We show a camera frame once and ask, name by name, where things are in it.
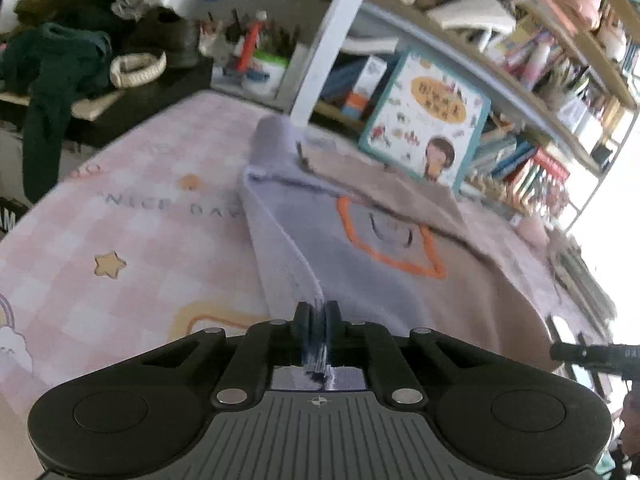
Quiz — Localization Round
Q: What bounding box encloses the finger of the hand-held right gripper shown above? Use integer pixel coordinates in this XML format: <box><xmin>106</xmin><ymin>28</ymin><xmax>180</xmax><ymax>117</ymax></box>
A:
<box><xmin>549</xmin><ymin>334</ymin><xmax>640</xmax><ymax>378</ymax></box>

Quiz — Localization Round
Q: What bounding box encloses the dark olive bag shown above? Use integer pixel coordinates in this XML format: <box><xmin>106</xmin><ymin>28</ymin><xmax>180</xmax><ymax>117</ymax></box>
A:
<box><xmin>119</xmin><ymin>6</ymin><xmax>202</xmax><ymax>69</ymax></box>

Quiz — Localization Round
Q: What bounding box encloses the white woven basket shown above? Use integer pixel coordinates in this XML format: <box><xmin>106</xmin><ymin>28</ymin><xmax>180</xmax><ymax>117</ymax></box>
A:
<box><xmin>109</xmin><ymin>52</ymin><xmax>167</xmax><ymax>89</ymax></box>

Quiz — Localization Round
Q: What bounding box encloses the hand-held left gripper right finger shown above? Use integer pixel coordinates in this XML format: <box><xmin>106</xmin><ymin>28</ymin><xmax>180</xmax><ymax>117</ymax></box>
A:
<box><xmin>324</xmin><ymin>302</ymin><xmax>502</xmax><ymax>407</ymax></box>

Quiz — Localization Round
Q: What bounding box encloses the lilac beige sweater orange print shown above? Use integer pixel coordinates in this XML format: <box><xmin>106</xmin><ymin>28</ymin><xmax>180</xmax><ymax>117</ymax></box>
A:
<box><xmin>237</xmin><ymin>115</ymin><xmax>571</xmax><ymax>392</ymax></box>

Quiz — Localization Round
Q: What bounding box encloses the stack of books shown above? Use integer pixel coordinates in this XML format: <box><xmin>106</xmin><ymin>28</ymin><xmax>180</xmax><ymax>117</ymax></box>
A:
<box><xmin>320</xmin><ymin>35</ymin><xmax>401</xmax><ymax>123</ymax></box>

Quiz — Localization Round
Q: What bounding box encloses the red and white pen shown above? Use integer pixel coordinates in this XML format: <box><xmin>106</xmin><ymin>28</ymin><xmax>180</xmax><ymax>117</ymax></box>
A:
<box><xmin>236</xmin><ymin>10</ymin><xmax>269</xmax><ymax>74</ymax></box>

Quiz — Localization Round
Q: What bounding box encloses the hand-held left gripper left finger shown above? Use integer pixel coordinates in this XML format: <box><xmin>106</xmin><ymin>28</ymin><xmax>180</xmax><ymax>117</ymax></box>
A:
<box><xmin>142</xmin><ymin>302</ymin><xmax>312</xmax><ymax>407</ymax></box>

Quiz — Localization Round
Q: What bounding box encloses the row of colourful books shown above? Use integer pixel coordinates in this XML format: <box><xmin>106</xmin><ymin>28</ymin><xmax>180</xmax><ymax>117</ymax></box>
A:
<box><xmin>462</xmin><ymin>115</ymin><xmax>573</xmax><ymax>218</ymax></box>

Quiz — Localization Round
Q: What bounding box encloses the illustrated children's picture book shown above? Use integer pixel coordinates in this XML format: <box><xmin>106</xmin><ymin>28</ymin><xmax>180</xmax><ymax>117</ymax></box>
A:
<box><xmin>358</xmin><ymin>49</ymin><xmax>493</xmax><ymax>194</ymax></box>

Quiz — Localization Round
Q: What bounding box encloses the white bookshelf frame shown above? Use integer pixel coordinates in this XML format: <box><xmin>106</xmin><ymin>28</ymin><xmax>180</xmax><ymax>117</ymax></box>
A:
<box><xmin>289</xmin><ymin>0</ymin><xmax>640</xmax><ymax>221</ymax></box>

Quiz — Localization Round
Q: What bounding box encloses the pink checked printed blanket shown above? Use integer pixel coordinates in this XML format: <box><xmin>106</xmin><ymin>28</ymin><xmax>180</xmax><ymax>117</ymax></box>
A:
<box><xmin>0</xmin><ymin>89</ymin><xmax>618</xmax><ymax>413</ymax></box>

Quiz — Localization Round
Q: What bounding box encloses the white pen holder cup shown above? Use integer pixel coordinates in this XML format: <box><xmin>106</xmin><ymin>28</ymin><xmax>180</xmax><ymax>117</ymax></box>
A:
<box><xmin>242</xmin><ymin>51</ymin><xmax>291</xmax><ymax>102</ymax></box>

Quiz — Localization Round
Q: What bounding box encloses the black side table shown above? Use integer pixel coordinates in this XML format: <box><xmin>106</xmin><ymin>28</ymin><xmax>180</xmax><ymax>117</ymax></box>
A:
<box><xmin>0</xmin><ymin>55</ymin><xmax>215</xmax><ymax>150</ymax></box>

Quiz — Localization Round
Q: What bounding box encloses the dark green garment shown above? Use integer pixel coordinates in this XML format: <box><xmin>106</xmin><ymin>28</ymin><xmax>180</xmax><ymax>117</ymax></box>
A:
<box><xmin>0</xmin><ymin>21</ymin><xmax>115</xmax><ymax>204</ymax></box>

